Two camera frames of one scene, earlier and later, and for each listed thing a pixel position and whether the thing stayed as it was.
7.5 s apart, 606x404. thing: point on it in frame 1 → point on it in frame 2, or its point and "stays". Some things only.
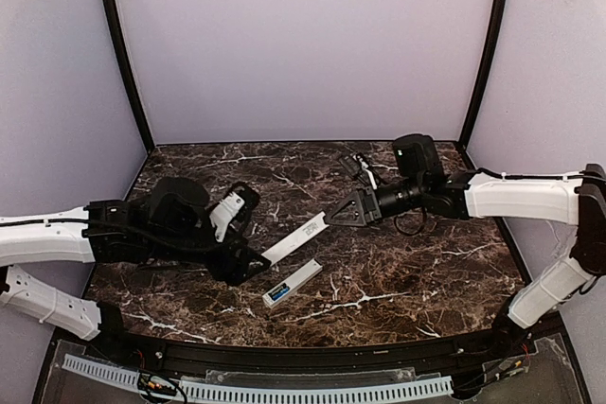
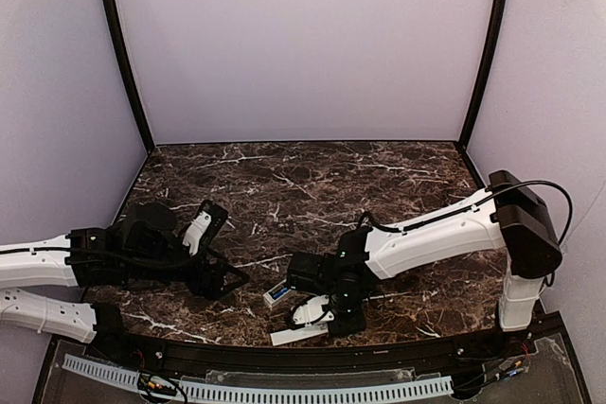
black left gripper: [232, 262] → [208, 278]
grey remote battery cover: [295, 238] → [297, 334]
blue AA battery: [279, 293] stays
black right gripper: [369, 205] → [345, 324]
